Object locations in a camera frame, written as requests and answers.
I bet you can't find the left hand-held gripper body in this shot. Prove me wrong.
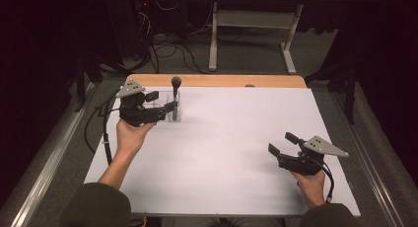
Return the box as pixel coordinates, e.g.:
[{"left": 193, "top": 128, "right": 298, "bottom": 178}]
[{"left": 114, "top": 78, "right": 170, "bottom": 128}]

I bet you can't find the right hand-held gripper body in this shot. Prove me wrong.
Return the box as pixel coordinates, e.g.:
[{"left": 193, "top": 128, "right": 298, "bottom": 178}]
[{"left": 276, "top": 135, "right": 350, "bottom": 177}]

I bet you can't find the clear plastic organizer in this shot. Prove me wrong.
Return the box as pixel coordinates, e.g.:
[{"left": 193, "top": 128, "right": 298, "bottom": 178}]
[{"left": 143, "top": 90, "right": 183, "bottom": 123}]

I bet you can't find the black makeup brush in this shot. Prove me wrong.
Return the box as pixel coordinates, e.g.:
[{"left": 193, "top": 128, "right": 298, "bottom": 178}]
[{"left": 171, "top": 75, "right": 183, "bottom": 121}]

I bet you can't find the person's left hand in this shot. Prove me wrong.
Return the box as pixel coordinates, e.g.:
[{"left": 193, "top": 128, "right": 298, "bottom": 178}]
[{"left": 115, "top": 117, "right": 156, "bottom": 160}]

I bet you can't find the person's right hand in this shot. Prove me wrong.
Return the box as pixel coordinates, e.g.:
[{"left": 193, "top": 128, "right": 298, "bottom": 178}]
[{"left": 289, "top": 150, "right": 327, "bottom": 209}]

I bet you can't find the white table cover sheet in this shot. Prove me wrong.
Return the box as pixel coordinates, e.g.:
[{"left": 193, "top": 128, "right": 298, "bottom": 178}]
[{"left": 83, "top": 85, "right": 362, "bottom": 218}]

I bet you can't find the wooden table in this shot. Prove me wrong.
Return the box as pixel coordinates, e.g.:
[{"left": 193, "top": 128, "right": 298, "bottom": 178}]
[{"left": 126, "top": 73, "right": 308, "bottom": 89}]

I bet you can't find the black metal stand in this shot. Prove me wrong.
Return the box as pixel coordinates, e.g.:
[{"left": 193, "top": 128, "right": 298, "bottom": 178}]
[
  {"left": 74, "top": 51, "right": 104, "bottom": 114},
  {"left": 304, "top": 55, "right": 360, "bottom": 125}
]

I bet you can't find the black computer tower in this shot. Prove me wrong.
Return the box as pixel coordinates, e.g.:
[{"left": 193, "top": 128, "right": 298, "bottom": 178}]
[{"left": 131, "top": 0, "right": 189, "bottom": 40}]

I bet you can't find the right hand-held gripper cable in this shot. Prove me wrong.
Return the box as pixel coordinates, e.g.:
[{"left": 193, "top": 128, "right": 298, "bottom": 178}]
[{"left": 314, "top": 157, "right": 336, "bottom": 203}]

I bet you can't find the hand-held gripper cable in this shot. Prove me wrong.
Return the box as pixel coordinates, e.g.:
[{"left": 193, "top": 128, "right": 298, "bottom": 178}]
[
  {"left": 314, "top": 157, "right": 336, "bottom": 203},
  {"left": 95, "top": 88, "right": 123, "bottom": 168}
]

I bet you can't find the left hand-held gripper cable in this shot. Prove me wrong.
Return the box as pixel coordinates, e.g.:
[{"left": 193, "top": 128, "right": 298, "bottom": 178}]
[{"left": 95, "top": 88, "right": 123, "bottom": 168}]

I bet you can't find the tangle of floor cables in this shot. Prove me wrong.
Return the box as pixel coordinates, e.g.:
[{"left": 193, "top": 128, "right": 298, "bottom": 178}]
[{"left": 131, "top": 0, "right": 215, "bottom": 75}]

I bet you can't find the black floor cable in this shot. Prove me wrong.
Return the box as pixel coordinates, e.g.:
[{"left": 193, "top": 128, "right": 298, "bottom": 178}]
[{"left": 84, "top": 102, "right": 109, "bottom": 154}]

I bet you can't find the metal floor rail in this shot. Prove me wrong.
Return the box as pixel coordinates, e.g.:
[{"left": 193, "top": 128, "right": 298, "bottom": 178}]
[
  {"left": 9, "top": 82, "right": 97, "bottom": 227},
  {"left": 330, "top": 90, "right": 406, "bottom": 227}
]

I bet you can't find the white metal desk frame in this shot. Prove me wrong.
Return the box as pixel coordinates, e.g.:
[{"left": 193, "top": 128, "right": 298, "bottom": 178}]
[{"left": 208, "top": 1, "right": 306, "bottom": 75}]

